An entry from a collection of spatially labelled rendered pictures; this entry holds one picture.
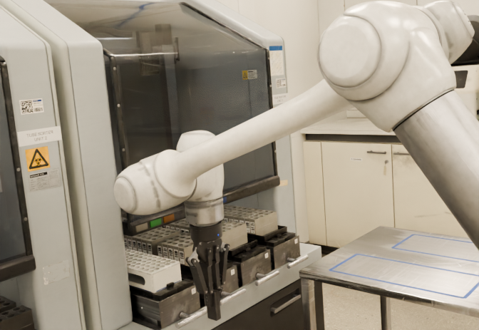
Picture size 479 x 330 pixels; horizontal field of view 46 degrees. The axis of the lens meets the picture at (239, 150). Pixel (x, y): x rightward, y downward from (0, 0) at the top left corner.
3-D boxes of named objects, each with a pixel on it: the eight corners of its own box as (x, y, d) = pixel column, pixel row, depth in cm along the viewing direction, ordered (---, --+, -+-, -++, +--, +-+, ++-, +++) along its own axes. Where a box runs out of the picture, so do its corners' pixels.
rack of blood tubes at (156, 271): (85, 276, 159) (83, 254, 158) (114, 264, 166) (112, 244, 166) (154, 298, 140) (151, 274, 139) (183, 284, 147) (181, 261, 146)
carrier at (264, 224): (273, 228, 185) (271, 210, 184) (278, 229, 184) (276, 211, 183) (250, 237, 177) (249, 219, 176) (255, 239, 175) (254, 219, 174)
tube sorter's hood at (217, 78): (26, 214, 171) (-3, 0, 162) (173, 175, 216) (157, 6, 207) (132, 237, 137) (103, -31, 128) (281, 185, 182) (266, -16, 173)
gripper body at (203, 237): (206, 215, 136) (209, 251, 137) (180, 224, 130) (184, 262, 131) (229, 219, 131) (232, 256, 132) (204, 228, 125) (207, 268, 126)
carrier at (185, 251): (209, 256, 162) (207, 236, 162) (214, 256, 161) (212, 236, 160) (179, 269, 154) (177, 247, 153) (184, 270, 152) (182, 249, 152)
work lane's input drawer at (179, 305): (21, 278, 182) (17, 251, 180) (58, 264, 192) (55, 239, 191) (173, 334, 134) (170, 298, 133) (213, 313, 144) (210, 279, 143)
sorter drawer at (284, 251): (132, 239, 215) (130, 216, 214) (160, 229, 226) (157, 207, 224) (286, 273, 168) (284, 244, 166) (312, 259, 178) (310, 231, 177)
